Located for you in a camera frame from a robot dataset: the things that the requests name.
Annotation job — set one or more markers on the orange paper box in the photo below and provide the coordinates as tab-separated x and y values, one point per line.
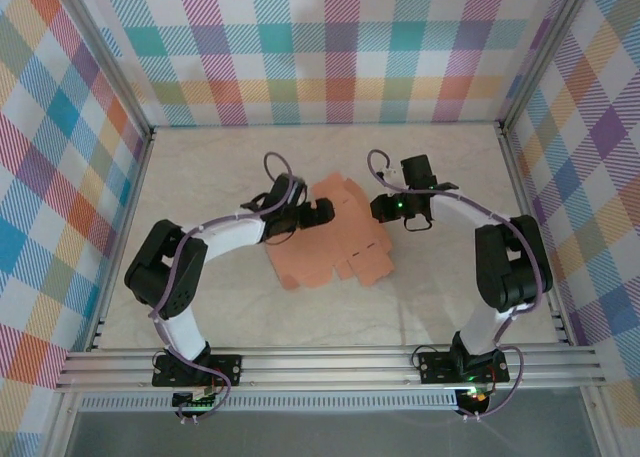
350	247

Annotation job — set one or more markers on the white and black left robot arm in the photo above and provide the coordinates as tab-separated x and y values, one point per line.
230	237

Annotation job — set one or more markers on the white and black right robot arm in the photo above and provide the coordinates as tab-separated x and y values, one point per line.
460	212

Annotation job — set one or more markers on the orange circuit board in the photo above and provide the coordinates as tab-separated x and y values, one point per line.
477	399

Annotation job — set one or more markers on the green-lit circuit board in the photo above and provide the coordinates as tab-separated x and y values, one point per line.
195	402

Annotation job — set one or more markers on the aluminium side rail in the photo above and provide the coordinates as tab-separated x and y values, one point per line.
518	177
134	197

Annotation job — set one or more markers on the aluminium frame crossbeam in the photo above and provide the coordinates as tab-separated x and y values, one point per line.
325	367

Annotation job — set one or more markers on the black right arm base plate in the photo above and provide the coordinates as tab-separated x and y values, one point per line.
435	367

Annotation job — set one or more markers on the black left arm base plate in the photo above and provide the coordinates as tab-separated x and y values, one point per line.
227	367

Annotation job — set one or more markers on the aluminium frame post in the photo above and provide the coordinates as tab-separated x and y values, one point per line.
110	59
545	52

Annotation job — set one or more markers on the aluminium frame leg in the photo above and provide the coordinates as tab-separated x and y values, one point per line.
62	427
600	422

